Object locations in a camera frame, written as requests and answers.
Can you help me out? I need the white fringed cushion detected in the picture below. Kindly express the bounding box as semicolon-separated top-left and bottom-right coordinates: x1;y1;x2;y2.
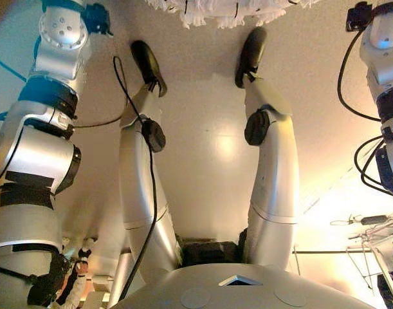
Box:
141;0;322;30

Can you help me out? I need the silver right robot leg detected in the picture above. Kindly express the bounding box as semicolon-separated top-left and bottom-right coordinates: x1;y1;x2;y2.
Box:
242;72;300;271

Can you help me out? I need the black left robot foot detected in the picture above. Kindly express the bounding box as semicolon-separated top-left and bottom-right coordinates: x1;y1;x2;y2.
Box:
130;39;168;97

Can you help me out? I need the black robot foot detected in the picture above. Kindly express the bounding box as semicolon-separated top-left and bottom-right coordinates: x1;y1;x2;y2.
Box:
130;39;168;97
234;26;268;89

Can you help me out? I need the black right robot foot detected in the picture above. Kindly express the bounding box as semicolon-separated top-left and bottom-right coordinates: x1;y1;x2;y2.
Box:
234;26;268;89

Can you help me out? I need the grey robot torso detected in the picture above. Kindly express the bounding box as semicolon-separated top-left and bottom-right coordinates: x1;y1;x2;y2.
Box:
111;263;377;309

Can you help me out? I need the black white doll figure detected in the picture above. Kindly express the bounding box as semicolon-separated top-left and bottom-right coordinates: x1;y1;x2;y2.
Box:
54;236;99;309

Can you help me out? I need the metal clothes drying rack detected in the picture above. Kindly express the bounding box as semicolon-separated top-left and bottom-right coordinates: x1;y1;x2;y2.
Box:
329;212;393;290

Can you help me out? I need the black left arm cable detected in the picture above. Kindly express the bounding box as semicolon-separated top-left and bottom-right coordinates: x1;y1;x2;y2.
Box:
72;55;159;301

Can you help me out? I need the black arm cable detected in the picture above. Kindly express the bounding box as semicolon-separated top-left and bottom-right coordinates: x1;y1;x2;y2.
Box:
336;28;393;197
72;55;159;301

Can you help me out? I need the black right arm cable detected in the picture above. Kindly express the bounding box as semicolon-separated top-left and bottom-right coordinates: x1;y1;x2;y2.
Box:
336;28;393;197

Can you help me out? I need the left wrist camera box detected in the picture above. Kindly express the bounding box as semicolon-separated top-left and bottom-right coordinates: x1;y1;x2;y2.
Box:
82;2;114;37

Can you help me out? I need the blue floor cable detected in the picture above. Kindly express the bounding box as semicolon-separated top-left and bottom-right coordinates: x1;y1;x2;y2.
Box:
0;32;44;122

